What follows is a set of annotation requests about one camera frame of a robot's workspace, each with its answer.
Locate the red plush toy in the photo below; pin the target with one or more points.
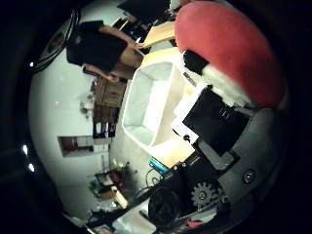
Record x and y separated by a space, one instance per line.
230 48

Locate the grey fabric container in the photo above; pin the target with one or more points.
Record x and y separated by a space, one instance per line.
148 104

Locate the blue metal cylinder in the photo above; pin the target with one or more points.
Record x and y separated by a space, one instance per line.
158 165

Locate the dark wooden shelf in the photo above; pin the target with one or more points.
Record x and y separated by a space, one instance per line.
107 107

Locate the cluttered work desk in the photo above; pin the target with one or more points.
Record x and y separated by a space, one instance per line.
110 185

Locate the person in black shirt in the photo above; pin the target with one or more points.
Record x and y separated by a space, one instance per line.
97 48

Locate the brown wall cabinet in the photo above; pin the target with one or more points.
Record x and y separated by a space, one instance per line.
81 145

